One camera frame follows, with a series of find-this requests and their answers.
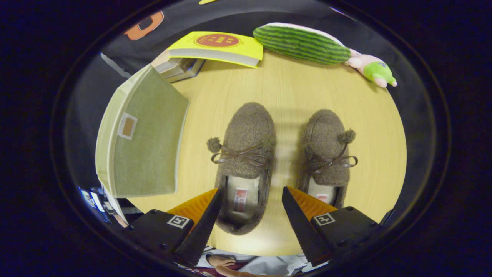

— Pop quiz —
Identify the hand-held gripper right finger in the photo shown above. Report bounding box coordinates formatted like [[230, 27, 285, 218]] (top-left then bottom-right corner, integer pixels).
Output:
[[282, 186, 379, 267]]

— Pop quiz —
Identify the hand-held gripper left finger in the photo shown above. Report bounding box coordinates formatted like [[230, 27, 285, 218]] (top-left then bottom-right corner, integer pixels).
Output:
[[123, 187, 223, 268]]

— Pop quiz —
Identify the light green fabric storage box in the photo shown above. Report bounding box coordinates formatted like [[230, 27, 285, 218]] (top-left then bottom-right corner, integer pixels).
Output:
[[95, 64, 190, 199]]

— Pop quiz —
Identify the brown fuzzy shoe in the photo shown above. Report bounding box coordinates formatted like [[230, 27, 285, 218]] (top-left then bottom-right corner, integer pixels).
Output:
[[298, 109, 359, 209], [207, 102, 277, 236]]

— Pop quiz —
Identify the person's light clothing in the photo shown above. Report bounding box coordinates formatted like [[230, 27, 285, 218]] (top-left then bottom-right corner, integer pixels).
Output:
[[196, 246, 331, 277]]

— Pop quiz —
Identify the blue printed package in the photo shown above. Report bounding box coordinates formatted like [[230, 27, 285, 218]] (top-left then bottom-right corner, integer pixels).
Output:
[[79, 187, 116, 224]]

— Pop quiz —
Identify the dark blue book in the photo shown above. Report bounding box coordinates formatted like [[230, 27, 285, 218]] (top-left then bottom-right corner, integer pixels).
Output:
[[165, 58, 206, 83]]

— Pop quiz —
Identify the pink and green plush toy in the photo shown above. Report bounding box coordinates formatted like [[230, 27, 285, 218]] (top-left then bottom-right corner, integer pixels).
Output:
[[345, 48, 398, 88]]

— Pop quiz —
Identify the yellow book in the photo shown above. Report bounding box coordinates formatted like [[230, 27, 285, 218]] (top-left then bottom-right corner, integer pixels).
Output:
[[168, 31, 264, 68]]

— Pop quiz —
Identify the watermelon slice plush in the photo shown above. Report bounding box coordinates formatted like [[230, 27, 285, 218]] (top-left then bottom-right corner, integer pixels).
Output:
[[253, 22, 351, 65]]

